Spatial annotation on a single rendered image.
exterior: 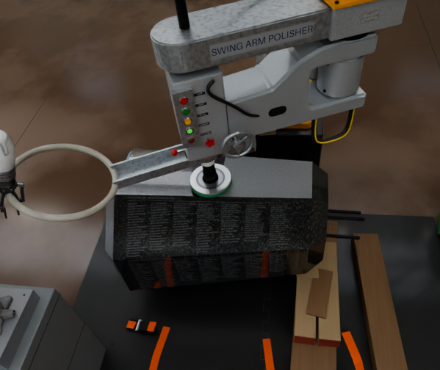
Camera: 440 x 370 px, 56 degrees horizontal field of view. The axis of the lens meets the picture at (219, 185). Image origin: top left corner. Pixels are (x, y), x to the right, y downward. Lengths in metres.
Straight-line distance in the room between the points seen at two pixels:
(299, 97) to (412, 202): 1.72
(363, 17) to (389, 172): 1.94
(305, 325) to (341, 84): 1.30
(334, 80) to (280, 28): 0.42
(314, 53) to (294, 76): 0.11
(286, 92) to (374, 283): 1.43
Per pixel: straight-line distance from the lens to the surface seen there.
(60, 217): 1.81
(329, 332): 2.43
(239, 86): 1.79
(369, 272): 2.77
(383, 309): 2.68
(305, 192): 2.10
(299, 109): 1.87
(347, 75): 1.89
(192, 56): 1.54
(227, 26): 1.58
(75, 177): 3.74
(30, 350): 2.04
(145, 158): 2.00
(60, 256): 3.26
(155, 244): 2.20
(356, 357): 2.43
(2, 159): 1.74
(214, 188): 2.07
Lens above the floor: 2.47
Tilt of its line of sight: 48 degrees down
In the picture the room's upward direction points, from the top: 8 degrees counter-clockwise
